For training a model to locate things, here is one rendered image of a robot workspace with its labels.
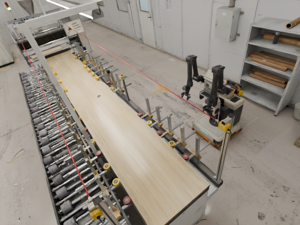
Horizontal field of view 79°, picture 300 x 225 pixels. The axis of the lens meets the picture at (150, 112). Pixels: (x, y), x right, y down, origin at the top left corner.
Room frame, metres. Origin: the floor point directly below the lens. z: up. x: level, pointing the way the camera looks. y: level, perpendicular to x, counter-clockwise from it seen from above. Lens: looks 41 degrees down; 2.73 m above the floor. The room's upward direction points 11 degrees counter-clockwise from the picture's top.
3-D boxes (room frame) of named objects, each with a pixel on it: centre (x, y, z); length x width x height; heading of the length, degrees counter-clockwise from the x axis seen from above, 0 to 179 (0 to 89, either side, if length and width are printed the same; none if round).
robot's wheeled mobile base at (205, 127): (2.21, -1.16, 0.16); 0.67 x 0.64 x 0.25; 118
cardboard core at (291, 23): (2.70, -2.41, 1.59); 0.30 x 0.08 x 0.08; 118
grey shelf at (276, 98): (2.79, -2.36, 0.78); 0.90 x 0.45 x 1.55; 28
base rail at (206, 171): (3.18, 0.56, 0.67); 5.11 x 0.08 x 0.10; 28
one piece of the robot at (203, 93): (2.07, -0.90, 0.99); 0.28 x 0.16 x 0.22; 28
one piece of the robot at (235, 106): (2.25, -1.24, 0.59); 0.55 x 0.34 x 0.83; 28
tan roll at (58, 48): (5.28, 2.28, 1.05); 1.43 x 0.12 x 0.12; 118
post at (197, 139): (1.24, -0.46, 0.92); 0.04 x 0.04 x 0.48; 28
